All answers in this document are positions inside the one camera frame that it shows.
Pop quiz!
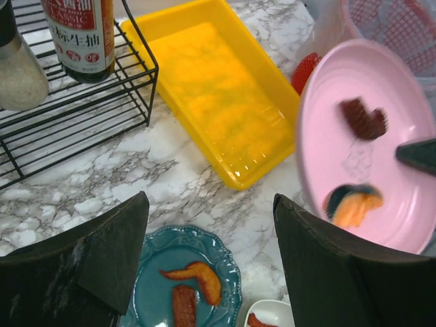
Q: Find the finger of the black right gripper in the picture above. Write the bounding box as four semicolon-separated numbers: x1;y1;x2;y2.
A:
395;138;436;176

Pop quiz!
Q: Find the octopus tentacle toy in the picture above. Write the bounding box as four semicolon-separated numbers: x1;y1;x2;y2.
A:
339;97;388;141

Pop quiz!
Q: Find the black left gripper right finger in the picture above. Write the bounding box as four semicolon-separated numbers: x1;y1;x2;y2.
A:
273;193;435;327

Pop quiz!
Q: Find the dark sauce glass bottle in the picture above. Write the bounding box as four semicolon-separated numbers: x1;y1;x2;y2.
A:
41;0;115;84

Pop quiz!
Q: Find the salmon slice toy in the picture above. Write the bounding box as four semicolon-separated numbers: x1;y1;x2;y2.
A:
323;183;384;228

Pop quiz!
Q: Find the grey cap salt grinder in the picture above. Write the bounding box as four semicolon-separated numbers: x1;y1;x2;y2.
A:
1;1;49;111

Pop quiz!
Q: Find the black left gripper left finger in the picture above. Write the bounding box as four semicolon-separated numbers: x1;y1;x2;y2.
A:
1;191;149;326

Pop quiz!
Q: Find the brown grilled meat toy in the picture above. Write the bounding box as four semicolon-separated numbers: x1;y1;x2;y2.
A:
172;285;196;327

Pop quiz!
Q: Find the small white square dish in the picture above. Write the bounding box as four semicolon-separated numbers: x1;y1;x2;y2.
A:
243;300;295;327

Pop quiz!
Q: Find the teal glass plate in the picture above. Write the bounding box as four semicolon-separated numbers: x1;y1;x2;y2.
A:
119;225;243;326

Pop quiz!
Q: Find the black wire rack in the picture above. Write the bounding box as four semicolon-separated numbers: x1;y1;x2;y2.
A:
1;1;159;189

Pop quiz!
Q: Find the fried chicken drumstick toy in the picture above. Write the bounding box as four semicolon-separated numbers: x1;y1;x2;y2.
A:
247;312;277;327

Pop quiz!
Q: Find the yellow plastic tray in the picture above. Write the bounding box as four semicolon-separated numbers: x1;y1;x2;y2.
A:
121;1;300;190

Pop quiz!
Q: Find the pink mesh waste basket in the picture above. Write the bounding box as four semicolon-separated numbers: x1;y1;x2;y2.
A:
296;1;435;99

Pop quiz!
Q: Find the orange shrimp toy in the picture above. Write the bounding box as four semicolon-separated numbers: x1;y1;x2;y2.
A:
159;262;222;307

